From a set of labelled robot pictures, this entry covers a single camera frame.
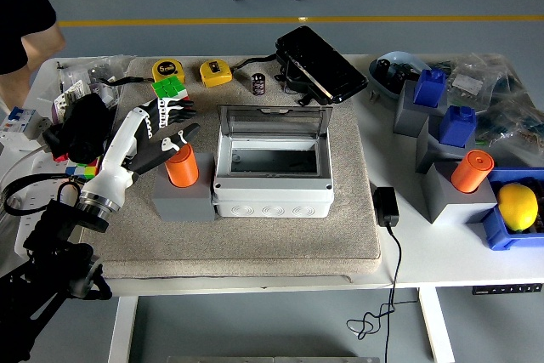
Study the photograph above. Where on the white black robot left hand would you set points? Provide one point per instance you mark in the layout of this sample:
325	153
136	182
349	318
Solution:
119	146

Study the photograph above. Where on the orange cylinder battery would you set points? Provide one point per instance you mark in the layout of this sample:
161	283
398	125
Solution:
472	171
183	169

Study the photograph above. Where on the transparent junction box lid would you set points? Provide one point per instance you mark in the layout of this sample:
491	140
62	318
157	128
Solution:
272	118

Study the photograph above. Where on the person's right forearm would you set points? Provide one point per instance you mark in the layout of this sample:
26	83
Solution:
17	82

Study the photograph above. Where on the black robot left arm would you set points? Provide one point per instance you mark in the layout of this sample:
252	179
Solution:
51	227

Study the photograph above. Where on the white junction box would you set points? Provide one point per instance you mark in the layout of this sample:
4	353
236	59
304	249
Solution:
272	201

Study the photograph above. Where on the black cloth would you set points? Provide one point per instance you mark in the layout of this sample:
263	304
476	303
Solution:
85	133

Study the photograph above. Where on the rubik's cube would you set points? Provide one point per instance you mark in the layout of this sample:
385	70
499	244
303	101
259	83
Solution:
87	171
168	86

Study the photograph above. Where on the clear bags of parts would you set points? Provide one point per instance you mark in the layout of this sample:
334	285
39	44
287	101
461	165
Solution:
76	78

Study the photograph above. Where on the white power strip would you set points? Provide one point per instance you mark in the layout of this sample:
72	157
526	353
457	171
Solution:
38	166

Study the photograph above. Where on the grey holder block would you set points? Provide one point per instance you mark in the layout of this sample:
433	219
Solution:
446	205
408	118
183	205
427	150

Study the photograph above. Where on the yellow tape measure round label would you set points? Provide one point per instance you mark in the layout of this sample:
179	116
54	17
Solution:
168	69

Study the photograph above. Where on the white circuit breaker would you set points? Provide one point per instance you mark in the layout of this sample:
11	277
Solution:
23	123

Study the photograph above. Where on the small black capacitor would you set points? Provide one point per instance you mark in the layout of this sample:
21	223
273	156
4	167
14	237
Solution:
258	84

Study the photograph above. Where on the grey-brown mat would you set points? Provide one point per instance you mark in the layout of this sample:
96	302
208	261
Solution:
255	244

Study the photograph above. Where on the person's torso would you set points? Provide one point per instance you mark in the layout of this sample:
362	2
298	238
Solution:
21	6

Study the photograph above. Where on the white table leg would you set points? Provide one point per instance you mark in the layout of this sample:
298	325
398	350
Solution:
438	329
123	329

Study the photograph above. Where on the black glossy case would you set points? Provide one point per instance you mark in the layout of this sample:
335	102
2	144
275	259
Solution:
327	65

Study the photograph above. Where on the small metal piece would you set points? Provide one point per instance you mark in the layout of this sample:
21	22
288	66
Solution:
374	97

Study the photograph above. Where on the light blue dish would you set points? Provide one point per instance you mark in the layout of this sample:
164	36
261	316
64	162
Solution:
382	84

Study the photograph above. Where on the black power adapter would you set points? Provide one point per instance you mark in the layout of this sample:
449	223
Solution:
386	205

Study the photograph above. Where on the blue plastic block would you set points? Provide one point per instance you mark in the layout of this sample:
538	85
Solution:
457	127
429	89

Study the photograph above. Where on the blue plastic bin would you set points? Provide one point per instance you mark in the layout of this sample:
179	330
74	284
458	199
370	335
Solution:
497	231

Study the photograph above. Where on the clear bags of components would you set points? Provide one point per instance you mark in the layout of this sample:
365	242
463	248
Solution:
510	116

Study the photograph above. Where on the yellow lemon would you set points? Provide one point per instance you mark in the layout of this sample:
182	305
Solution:
518	208

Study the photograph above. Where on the black table control panel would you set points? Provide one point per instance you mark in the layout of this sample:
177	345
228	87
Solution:
506	289

